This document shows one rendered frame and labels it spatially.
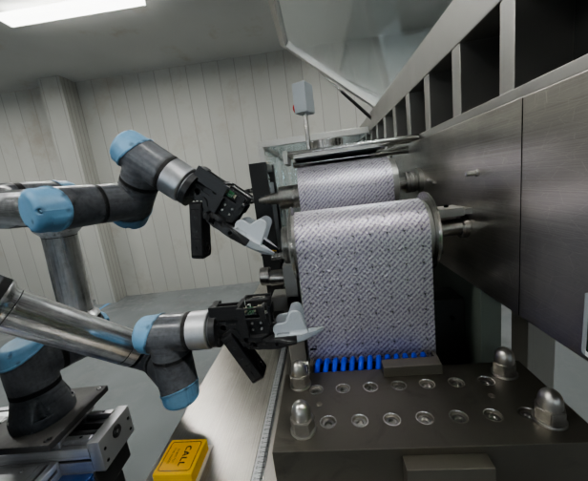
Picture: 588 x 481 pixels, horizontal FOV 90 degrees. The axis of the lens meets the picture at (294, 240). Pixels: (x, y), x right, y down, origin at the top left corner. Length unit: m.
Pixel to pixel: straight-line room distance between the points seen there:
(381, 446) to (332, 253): 0.29
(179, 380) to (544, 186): 0.66
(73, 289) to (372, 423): 0.88
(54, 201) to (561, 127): 0.70
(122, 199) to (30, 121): 5.18
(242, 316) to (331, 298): 0.16
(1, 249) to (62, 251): 5.34
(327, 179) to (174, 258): 4.19
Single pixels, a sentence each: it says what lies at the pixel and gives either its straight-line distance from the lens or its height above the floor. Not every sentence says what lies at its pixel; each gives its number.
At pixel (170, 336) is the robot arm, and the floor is 1.12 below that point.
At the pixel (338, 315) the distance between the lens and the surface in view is 0.57.
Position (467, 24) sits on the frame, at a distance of 0.67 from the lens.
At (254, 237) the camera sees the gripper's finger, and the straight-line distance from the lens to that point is 0.57.
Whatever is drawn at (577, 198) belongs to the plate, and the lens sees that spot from 0.43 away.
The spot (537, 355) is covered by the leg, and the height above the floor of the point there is 0.92.
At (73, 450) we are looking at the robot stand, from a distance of 1.12.
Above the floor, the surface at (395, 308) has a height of 1.12.
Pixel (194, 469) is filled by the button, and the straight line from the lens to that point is 0.65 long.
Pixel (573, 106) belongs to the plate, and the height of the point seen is 1.41.
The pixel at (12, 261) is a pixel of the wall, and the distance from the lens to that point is 6.30.
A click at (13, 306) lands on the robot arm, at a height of 1.22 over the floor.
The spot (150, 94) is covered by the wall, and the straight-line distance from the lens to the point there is 4.90.
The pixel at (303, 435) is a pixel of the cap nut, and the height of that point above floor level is 1.03.
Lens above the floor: 1.37
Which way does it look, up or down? 11 degrees down
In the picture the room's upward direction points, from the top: 7 degrees counter-clockwise
